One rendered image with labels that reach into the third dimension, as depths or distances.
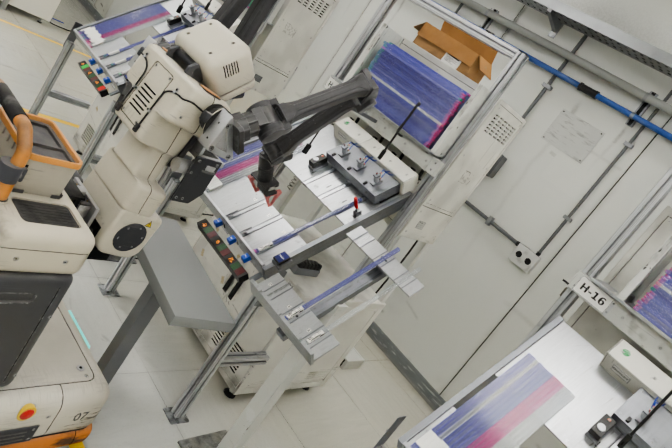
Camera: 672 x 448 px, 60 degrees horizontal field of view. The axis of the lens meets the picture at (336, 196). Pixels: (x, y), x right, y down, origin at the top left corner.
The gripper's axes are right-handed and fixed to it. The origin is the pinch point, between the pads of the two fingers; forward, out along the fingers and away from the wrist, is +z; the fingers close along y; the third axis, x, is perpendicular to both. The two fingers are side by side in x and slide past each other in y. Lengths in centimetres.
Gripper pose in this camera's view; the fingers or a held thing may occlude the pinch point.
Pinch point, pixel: (263, 197)
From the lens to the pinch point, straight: 221.1
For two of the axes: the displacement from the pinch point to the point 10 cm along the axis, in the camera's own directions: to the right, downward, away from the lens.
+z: -1.4, 7.8, 6.1
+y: -5.8, -5.7, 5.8
